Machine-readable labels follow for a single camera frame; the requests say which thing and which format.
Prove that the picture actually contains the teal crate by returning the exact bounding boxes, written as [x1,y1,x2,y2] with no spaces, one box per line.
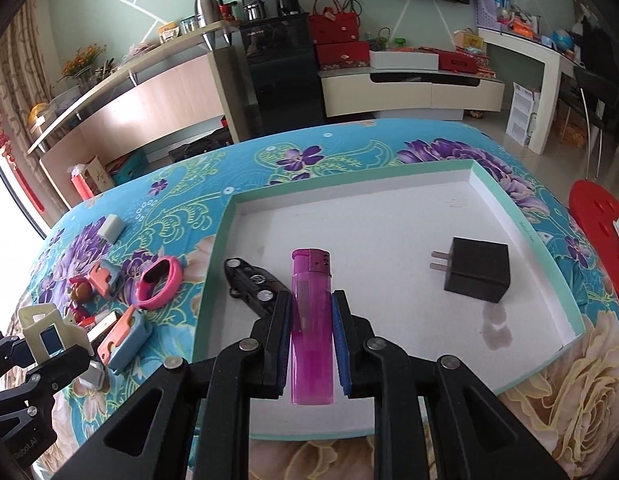
[106,149,149,186]

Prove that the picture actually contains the steel thermos kettle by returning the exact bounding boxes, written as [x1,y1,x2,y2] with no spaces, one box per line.
[193,0,224,28]

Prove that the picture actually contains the red handbag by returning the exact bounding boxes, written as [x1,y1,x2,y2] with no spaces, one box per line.
[309,0,360,43]

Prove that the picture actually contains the purple plastic basket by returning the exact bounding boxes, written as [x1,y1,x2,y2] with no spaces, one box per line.
[472,0,510,31]

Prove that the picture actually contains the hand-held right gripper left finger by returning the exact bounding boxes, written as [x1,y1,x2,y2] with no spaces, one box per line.
[54,290,295,480]

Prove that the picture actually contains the yellow flowers in vase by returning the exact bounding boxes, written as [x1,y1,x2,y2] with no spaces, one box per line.
[59,45,107,83]

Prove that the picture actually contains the floral printed blanket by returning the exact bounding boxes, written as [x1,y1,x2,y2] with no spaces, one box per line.
[29,119,619,480]

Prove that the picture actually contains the black charger plug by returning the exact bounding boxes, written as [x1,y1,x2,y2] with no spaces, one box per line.
[429,236,511,304]

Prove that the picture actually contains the curved wooden counter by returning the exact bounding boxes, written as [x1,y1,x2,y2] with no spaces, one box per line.
[26,20,262,208]

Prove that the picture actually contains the black folding tool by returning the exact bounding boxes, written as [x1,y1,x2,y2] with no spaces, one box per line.
[224,258,290,318]

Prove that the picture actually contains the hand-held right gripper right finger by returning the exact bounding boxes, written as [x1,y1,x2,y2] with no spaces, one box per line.
[332,290,570,480]

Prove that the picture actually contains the pink wristband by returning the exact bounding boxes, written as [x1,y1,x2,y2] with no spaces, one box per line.
[136,256,183,310]

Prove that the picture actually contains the red plastic stool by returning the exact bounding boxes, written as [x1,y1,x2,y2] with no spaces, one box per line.
[569,179,619,281]

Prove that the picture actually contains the red gift box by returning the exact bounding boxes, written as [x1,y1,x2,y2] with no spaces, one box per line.
[315,41,371,71]

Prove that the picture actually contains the white desk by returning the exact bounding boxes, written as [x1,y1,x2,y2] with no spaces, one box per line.
[477,27,585,156]

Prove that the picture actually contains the pink translucent lighter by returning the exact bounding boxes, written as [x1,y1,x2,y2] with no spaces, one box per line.
[290,248,335,406]

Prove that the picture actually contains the red hanging decoration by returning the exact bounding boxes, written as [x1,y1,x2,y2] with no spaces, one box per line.
[0,80,45,211]

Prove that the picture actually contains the small cartoon toy figure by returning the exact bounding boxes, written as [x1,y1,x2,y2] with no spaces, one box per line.
[69,277,95,322]

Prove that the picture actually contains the black chair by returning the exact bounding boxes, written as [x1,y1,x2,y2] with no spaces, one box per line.
[557,65,619,178]

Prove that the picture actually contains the black water dispenser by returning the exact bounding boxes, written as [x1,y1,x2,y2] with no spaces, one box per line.
[239,0,325,138]

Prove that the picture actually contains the white television cabinet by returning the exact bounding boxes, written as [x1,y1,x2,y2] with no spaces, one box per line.
[318,67,505,121]

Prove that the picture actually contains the black tool case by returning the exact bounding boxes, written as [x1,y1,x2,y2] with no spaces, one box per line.
[169,130,235,163]

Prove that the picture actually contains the white tray with teal rim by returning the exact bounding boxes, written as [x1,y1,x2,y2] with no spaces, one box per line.
[192,159,587,442]

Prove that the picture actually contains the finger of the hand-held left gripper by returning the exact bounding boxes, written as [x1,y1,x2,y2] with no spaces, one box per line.
[0,331,65,368]
[0,346,91,423]

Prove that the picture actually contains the cream plastic buckle clip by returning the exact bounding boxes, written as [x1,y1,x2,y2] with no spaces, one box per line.
[18,304,96,361]

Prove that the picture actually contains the black hanging coat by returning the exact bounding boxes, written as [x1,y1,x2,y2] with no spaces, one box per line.
[582,15,619,68]

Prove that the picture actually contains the white charger plug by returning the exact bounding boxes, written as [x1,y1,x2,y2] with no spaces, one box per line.
[99,214,126,244]

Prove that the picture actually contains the yellow cardboard box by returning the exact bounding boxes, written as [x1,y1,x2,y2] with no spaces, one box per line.
[454,30,483,53]

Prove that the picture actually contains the small white red plastic piece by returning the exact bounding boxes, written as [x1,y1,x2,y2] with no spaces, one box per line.
[82,311,120,337]

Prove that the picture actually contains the white cardboard box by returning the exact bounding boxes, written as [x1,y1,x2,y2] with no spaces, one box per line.
[505,82,543,147]

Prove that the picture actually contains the red flat box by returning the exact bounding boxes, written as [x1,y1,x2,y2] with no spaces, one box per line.
[438,51,480,73]

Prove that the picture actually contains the red gift roll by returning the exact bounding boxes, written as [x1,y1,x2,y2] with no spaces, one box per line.
[70,170,95,200]

